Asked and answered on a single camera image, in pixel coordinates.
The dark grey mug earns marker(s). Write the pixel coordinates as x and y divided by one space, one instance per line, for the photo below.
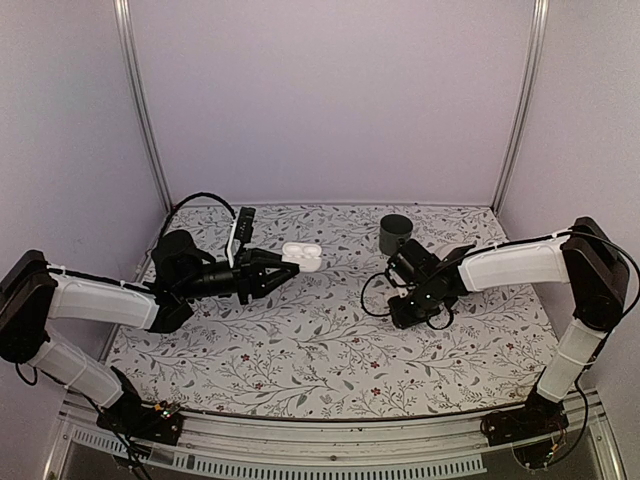
394 231

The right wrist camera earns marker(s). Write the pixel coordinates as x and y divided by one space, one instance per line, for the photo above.
394 279

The front aluminium rail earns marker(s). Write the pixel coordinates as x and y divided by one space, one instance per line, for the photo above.
456 446

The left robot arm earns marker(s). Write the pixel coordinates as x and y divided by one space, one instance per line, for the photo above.
35 292

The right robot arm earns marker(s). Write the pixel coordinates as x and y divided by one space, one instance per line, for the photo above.
592 271

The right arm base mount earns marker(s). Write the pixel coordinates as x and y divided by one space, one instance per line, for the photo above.
537 416

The right aluminium frame post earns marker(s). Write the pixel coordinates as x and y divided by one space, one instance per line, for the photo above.
533 57

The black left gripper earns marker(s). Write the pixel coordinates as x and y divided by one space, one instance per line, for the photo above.
250 275

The aluminium frame post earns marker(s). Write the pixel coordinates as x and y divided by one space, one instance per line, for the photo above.
125 30
533 57

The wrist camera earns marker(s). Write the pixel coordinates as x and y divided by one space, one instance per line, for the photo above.
240 234
394 279

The floral patterned table mat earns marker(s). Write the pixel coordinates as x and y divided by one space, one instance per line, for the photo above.
321 347

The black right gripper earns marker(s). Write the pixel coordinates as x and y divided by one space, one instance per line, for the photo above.
402 318

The white earbud case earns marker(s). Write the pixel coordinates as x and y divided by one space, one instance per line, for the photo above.
306 255

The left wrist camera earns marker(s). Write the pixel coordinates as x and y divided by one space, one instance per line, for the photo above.
240 234

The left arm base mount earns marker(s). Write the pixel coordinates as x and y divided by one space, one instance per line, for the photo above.
131 417

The left aluminium frame post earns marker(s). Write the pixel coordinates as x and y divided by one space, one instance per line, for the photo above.
125 30

